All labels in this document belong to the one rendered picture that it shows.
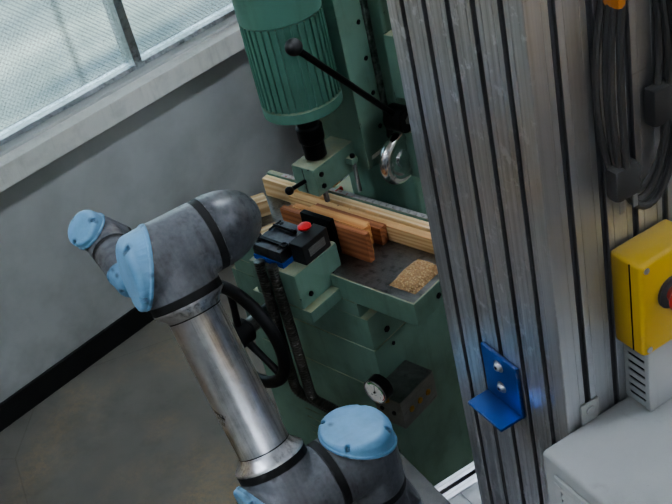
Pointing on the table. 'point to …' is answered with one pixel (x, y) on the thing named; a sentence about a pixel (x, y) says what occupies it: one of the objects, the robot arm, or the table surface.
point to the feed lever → (393, 115)
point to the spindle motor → (262, 62)
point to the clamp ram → (322, 225)
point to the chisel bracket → (315, 173)
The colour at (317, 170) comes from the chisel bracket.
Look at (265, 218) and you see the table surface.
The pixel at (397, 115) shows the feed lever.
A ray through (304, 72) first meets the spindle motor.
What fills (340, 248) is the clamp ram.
